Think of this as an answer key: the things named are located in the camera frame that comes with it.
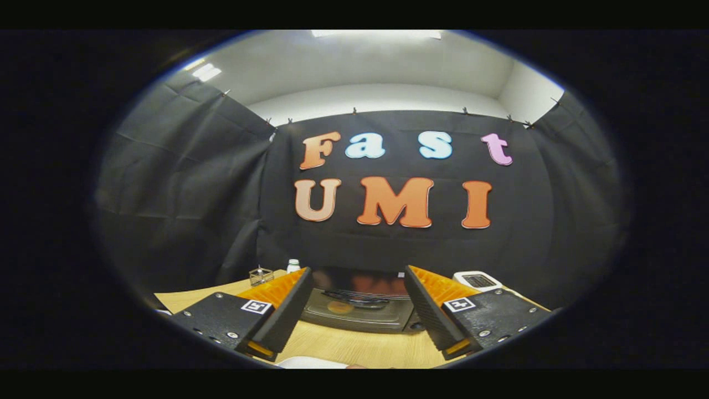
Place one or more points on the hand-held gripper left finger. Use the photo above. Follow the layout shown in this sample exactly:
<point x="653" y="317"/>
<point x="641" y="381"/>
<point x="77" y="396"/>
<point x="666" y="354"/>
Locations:
<point x="288" y="316"/>

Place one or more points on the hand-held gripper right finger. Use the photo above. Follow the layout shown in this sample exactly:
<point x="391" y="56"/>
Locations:
<point x="429" y="310"/>

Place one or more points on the small white bottle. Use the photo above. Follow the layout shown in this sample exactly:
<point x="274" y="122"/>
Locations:
<point x="293" y="266"/>

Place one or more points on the black toaster oven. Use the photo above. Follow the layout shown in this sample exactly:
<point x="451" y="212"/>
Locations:
<point x="360" y="321"/>

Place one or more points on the white pop-up toaster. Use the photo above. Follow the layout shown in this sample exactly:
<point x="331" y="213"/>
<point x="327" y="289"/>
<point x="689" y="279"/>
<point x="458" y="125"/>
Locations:
<point x="477" y="281"/>

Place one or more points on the white plate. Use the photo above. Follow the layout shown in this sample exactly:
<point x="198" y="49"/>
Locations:
<point x="311" y="363"/>

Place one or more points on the large ceiling light panel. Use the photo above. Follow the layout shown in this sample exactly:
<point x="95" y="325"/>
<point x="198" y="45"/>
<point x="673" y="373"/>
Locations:
<point x="376" y="34"/>

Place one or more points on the small ceiling light panel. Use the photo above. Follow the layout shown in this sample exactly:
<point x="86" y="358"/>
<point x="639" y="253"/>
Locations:
<point x="206" y="72"/>

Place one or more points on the brown glazed donut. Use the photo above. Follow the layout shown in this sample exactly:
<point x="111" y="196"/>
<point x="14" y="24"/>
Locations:
<point x="340" y="307"/>

